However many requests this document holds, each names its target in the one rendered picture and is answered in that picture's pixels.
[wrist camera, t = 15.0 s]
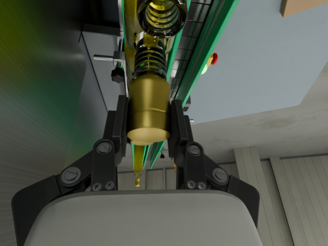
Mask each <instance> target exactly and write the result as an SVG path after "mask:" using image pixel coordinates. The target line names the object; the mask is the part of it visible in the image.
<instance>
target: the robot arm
mask: <svg viewBox="0 0 328 246"><path fill-rule="evenodd" d="M170 113H171V136H170V138H169V139H167V143H168V154H169V158H171V161H173V162H174V164H175V165H176V166H177V169H176V189H173V190H118V171H117V166H118V165H119V164H120V163H121V162H122V160H123V157H125V153H126V143H127V134H126V128H127V119H128V117H127V116H128V97H126V95H119V97H118V104H117V110H116V111H113V110H109V111H108V114H107V119H106V124H105V128H104V133H103V138H102V139H100V140H98V141H96V142H95V144H94V146H93V150H91V151H90V152H88V153H87V154H85V155H84V156H82V157H81V158H79V159H78V160H76V161H75V162H73V163H72V164H71V165H69V166H68V167H66V168H65V169H64V170H63V171H62V172H61V173H60V174H58V175H53V176H50V177H48V178H46V179H44V180H41V181H39V182H37V183H35V184H32V185H30V186H28V187H25V188H23V189H21V190H20V191H18V192H17V193H16V194H15V195H14V196H13V198H12V200H11V207H12V214H13V221H14V227H15V234H16V241H17V246H263V244H262V242H261V239H260V236H259V234H258V231H257V226H258V216H259V204H260V194H259V191H258V190H257V189H256V188H255V187H253V186H252V185H250V184H248V183H246V182H244V181H242V180H240V179H238V178H236V177H234V176H232V175H228V174H227V172H226V171H225V170H224V169H223V168H222V167H220V166H219V165H218V164H217V163H215V162H214V161H213V160H211V159H210V158H209V157H208V156H207V155H205V154H204V149H203V147H202V146H201V145H200V144H199V143H197V142H195V141H194V139H193V134H192V130H191V125H190V120H189V116H188V115H184V112H183V107H182V101H181V100H178V99H174V100H173V101H171V105H170ZM89 188H90V191H88V192H86V191H87V190H88V189H89Z"/></svg>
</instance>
